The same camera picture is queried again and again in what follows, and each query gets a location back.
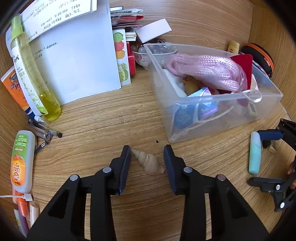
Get blue patchwork pencil pouch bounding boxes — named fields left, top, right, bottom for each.
left=252, top=60, right=269, bottom=78

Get blue foil packet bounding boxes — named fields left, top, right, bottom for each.
left=172, top=86, right=219, bottom=130

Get yellow-green spray bottle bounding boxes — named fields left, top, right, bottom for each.
left=11, top=15, right=62, bottom=121

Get mahjong tile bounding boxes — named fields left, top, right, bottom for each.
left=247, top=102, right=257, bottom=117

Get orange-label lotion bottle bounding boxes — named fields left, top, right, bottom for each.
left=11, top=130, right=36, bottom=193

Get black pens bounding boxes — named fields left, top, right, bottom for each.
left=28, top=118, right=63, bottom=156

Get white paper notepad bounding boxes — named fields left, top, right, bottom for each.
left=5, top=0, right=122, bottom=117

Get small yellow lotion bottle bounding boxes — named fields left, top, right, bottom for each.
left=227, top=41, right=240, bottom=55

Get clear plastic storage bin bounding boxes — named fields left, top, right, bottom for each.
left=144, top=44, right=283, bottom=143

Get pink braided rope bundle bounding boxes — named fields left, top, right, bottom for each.
left=164, top=53, right=248, bottom=93

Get black orange zip case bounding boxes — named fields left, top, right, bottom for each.
left=240, top=43, right=274, bottom=78

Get white small box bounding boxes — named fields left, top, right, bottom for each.
left=134, top=19, right=171, bottom=43

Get stack of booklets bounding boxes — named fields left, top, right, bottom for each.
left=110, top=6, right=144, bottom=42

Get right hand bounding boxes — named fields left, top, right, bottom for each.
left=287, top=156, right=296, bottom=190

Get red velvet pouch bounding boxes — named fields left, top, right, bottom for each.
left=218, top=54, right=253, bottom=106

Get small black clip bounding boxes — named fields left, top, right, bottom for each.
left=262, top=140, right=271, bottom=149

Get orange sunscreen tube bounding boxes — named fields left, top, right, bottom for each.
left=1, top=66, right=35, bottom=119

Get teal white tube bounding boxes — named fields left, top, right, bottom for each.
left=248, top=132, right=261, bottom=175

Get purple marker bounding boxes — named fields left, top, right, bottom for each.
left=14, top=209, right=29, bottom=237

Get spiral seashell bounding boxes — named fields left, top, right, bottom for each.
left=132, top=149, right=165, bottom=176

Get cream marker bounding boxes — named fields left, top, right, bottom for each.
left=29, top=202, right=39, bottom=227

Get orange marker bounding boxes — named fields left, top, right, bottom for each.
left=13, top=197, right=29, bottom=217

